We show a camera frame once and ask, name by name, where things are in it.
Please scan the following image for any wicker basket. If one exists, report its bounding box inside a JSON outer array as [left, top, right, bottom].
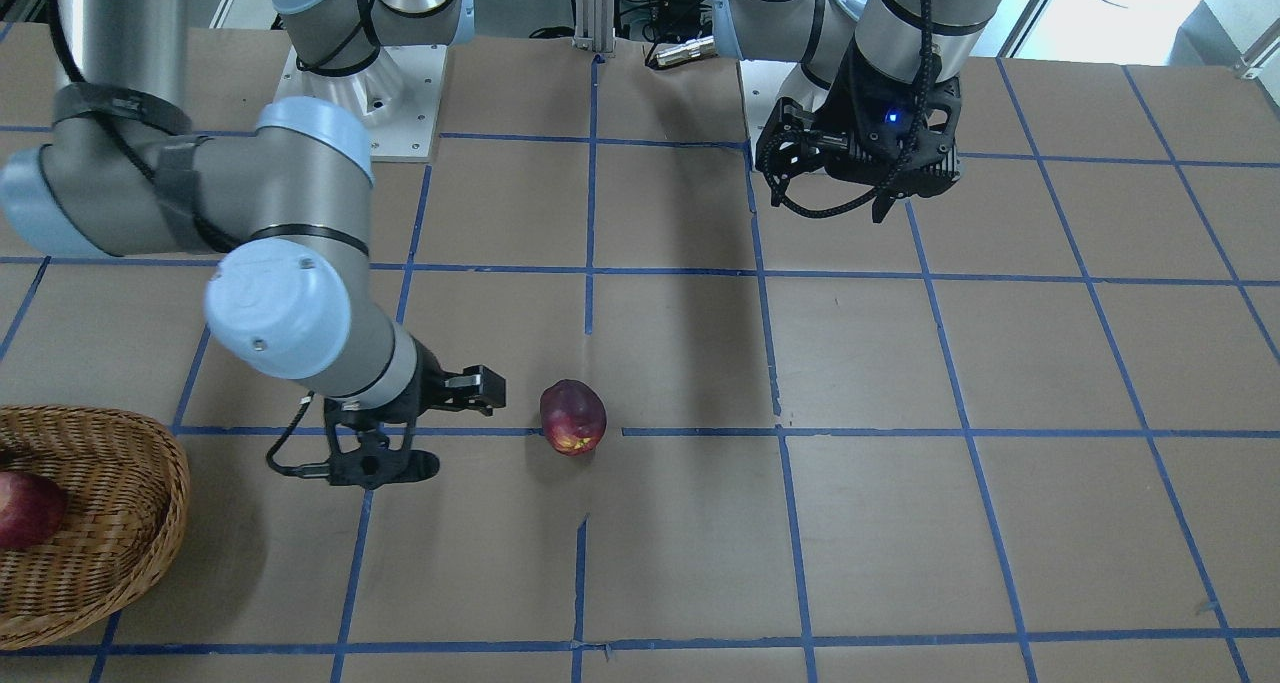
[[1, 405, 191, 651]]

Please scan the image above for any red yellow apple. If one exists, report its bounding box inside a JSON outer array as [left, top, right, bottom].
[[1, 472, 70, 547]]

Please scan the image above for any silver cable connector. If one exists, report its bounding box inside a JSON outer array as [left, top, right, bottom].
[[645, 35, 719, 72]]

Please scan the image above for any aluminium frame post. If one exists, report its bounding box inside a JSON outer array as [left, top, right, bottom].
[[571, 0, 616, 58]]

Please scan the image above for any dark red apple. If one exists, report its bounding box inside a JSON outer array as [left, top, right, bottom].
[[539, 379, 608, 457]]

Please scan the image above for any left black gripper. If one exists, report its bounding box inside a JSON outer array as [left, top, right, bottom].
[[755, 38, 963, 224]]

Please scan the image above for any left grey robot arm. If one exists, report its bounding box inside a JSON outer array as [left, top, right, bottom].
[[712, 0, 1002, 223]]

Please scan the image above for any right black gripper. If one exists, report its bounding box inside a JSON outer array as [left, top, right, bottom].
[[323, 344, 507, 490]]

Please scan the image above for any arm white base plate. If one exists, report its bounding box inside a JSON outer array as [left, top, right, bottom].
[[274, 45, 449, 164], [739, 60, 827, 151]]

